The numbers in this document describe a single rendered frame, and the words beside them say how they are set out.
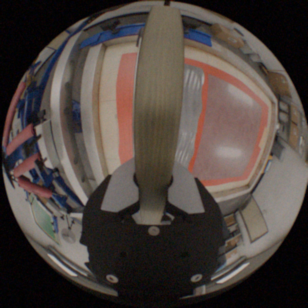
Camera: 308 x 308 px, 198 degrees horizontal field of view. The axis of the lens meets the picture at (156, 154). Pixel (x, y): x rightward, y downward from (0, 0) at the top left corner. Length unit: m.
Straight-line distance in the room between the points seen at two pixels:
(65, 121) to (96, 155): 0.13
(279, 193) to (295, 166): 0.99
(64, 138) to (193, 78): 0.33
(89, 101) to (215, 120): 0.32
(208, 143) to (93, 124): 0.31
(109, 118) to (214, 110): 0.27
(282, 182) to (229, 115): 3.56
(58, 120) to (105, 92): 0.14
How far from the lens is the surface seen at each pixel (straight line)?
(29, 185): 0.68
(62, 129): 0.27
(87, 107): 0.26
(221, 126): 0.31
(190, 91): 0.25
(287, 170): 3.71
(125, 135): 0.27
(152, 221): 0.15
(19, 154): 0.79
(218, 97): 0.30
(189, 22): 0.25
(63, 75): 0.28
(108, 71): 0.29
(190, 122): 0.26
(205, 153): 0.32
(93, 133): 0.26
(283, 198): 3.85
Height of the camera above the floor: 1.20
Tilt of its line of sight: 61 degrees down
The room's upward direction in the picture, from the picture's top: 177 degrees clockwise
